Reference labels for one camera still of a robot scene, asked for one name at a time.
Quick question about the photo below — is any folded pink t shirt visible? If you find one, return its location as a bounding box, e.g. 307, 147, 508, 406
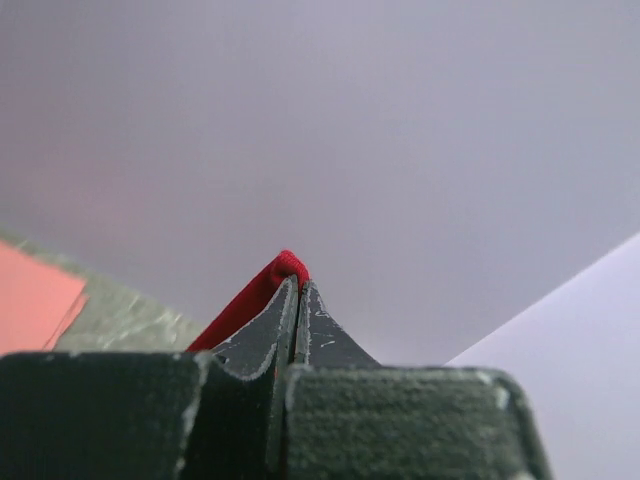
1, 242, 87, 354

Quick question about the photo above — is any red t shirt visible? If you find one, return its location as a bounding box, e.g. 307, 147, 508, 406
187, 250, 311, 352

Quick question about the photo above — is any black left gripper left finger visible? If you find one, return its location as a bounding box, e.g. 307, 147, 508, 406
1, 277, 298, 479

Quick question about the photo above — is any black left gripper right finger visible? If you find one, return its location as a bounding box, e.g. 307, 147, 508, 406
284, 283, 552, 479

